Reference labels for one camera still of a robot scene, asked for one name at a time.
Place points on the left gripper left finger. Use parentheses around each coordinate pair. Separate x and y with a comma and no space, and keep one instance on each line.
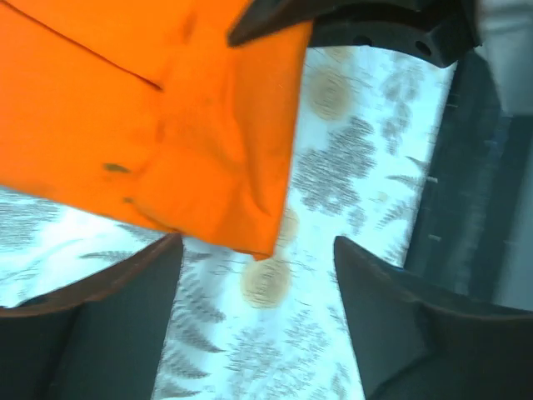
(97,339)

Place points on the orange t shirt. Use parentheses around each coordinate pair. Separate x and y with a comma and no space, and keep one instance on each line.
(139,111)

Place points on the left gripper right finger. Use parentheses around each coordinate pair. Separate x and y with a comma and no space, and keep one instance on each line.
(415,340)

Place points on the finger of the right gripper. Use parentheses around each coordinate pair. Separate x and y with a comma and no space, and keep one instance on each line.
(265,17)
(439,32)

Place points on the floral patterned table cloth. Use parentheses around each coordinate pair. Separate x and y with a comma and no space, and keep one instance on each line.
(276,329)

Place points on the black mounting base plate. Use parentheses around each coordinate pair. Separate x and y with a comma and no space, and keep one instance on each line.
(473,229)

